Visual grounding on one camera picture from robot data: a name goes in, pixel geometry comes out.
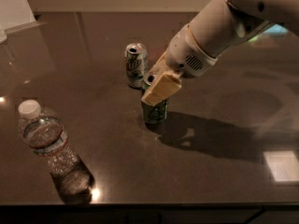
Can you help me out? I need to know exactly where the white 7up soda can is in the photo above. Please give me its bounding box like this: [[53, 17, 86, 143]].
[[124, 43, 148, 89]]

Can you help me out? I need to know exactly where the green soda can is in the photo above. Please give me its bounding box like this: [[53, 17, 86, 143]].
[[141, 73, 168, 125]]

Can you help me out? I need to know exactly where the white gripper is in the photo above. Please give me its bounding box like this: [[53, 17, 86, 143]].
[[141, 25, 218, 106]]

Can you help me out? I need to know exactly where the clear plastic water bottle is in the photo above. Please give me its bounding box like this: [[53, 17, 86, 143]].
[[18, 100, 93, 197]]

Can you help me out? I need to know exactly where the green and orange snack bag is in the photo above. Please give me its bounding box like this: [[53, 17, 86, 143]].
[[249, 24, 288, 43]]

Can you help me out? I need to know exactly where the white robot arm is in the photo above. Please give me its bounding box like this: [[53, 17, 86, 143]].
[[141, 0, 299, 106]]

